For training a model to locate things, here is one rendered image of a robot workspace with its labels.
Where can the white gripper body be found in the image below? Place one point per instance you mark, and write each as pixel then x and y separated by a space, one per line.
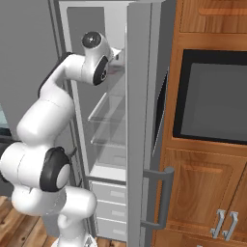
pixel 119 57

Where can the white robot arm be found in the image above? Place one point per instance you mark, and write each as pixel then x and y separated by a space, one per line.
pixel 45 112

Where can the grey fridge door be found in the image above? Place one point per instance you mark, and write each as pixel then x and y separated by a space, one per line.
pixel 138 96

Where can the glass fridge shelf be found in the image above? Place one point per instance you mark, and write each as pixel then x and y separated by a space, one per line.
pixel 111 107
pixel 111 135

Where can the grey fridge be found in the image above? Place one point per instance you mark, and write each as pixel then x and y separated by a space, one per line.
pixel 80 19

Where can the white fridge drawer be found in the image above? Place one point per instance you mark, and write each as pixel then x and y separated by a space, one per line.
pixel 111 193
pixel 112 230
pixel 112 212

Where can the black built-in oven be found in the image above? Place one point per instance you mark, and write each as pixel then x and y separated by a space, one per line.
pixel 214 99

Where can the wooden cupboard door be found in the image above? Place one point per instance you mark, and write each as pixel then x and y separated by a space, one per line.
pixel 215 14
pixel 199 189
pixel 241 209

